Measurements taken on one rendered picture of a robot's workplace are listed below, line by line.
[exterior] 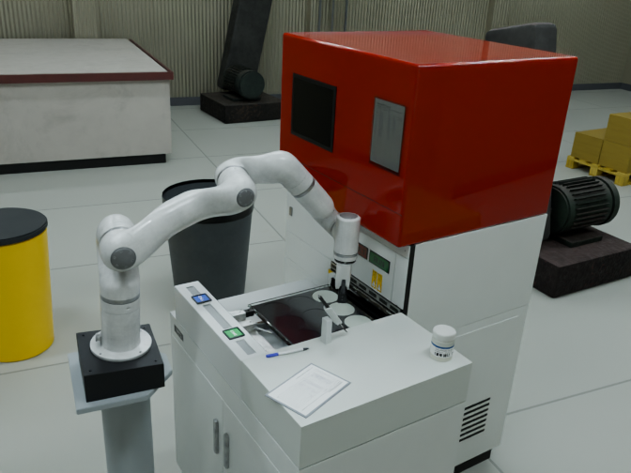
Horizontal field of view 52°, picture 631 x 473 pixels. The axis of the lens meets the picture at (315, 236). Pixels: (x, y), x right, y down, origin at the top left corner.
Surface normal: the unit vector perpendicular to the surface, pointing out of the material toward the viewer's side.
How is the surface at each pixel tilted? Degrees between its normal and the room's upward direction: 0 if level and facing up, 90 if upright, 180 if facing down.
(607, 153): 90
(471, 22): 90
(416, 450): 90
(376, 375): 0
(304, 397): 0
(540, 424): 0
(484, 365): 90
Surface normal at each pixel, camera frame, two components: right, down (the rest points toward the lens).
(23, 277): 0.73, 0.35
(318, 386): 0.05, -0.92
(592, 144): -0.85, 0.17
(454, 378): 0.54, 0.36
